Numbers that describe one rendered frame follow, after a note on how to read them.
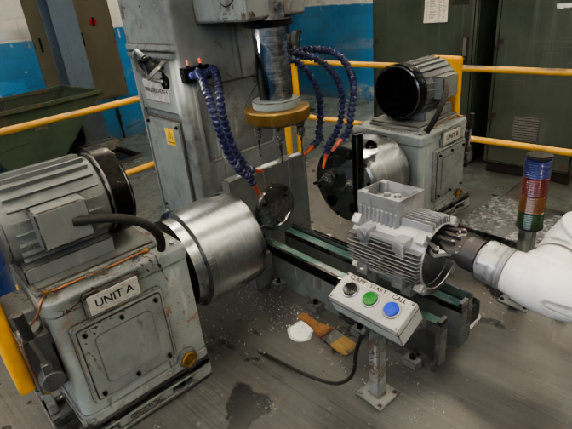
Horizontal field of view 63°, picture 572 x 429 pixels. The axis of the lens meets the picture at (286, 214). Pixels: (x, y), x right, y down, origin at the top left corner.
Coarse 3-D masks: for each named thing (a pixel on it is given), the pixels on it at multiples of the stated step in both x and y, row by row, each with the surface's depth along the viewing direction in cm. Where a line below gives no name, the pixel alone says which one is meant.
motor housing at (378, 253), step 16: (416, 208) 109; (416, 224) 104; (432, 224) 102; (448, 224) 105; (352, 240) 113; (384, 240) 106; (352, 256) 115; (368, 256) 110; (384, 256) 106; (416, 256) 101; (384, 272) 109; (400, 272) 104; (416, 272) 102; (432, 272) 113; (448, 272) 111; (432, 288) 108
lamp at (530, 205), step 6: (522, 198) 114; (528, 198) 112; (534, 198) 111; (540, 198) 111; (546, 198) 112; (522, 204) 114; (528, 204) 113; (534, 204) 112; (540, 204) 112; (522, 210) 115; (528, 210) 113; (534, 210) 113; (540, 210) 113
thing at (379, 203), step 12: (360, 192) 112; (372, 192) 116; (384, 192) 112; (396, 192) 116; (408, 192) 113; (420, 192) 109; (360, 204) 113; (372, 204) 110; (384, 204) 107; (396, 204) 105; (408, 204) 106; (420, 204) 110; (372, 216) 111; (384, 216) 108; (396, 216) 106; (396, 228) 107
